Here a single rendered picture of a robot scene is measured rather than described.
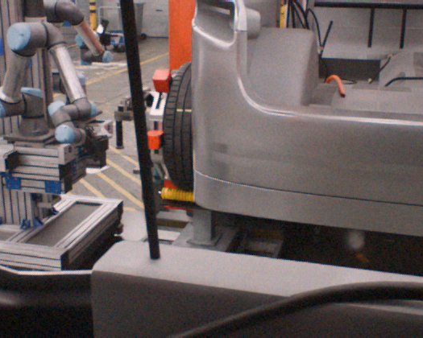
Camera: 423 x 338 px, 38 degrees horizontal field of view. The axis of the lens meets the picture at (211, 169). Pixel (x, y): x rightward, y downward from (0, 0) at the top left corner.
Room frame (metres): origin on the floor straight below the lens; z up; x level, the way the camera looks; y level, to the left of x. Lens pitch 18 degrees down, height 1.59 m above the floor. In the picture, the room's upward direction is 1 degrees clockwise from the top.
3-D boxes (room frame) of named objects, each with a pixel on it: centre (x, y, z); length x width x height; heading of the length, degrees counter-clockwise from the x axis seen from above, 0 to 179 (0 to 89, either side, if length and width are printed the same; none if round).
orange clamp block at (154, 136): (2.79, 0.27, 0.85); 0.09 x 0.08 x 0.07; 165
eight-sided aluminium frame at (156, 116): (3.09, 0.20, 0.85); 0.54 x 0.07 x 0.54; 165
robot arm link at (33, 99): (3.02, 0.92, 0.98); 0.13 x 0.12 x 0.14; 137
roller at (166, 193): (2.95, 0.13, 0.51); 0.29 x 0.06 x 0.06; 75
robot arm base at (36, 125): (3.02, 0.91, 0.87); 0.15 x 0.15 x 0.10
